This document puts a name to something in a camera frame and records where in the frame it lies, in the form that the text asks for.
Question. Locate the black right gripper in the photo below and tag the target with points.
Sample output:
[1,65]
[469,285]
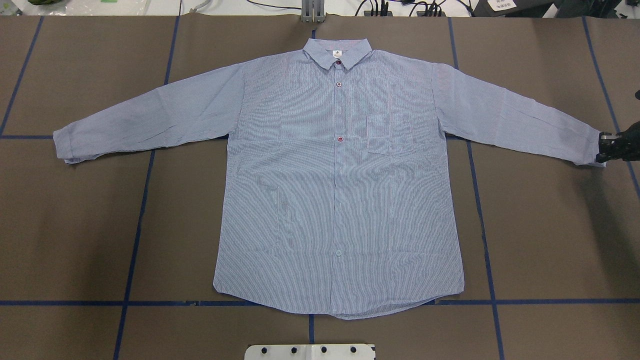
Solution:
[623,147]

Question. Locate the blue striped button shirt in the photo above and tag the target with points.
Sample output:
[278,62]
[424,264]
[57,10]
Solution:
[337,196]

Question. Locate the green cloth bundle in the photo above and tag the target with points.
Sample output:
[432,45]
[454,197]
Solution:
[43,2]

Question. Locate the grey clamp bracket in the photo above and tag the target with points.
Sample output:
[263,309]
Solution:
[313,11]

